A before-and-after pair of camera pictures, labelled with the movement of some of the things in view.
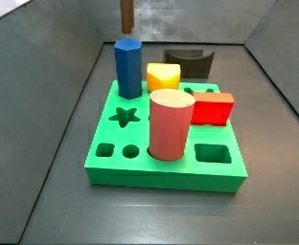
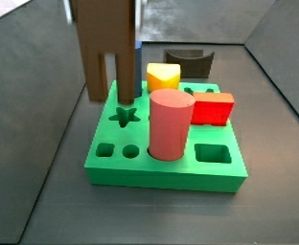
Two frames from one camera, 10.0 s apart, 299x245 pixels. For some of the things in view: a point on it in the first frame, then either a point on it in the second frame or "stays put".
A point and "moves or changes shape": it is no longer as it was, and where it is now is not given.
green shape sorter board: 119,162 stays put
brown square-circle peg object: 127,11 moves or changes shape
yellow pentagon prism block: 164,76 stays put
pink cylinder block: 170,112 stays put
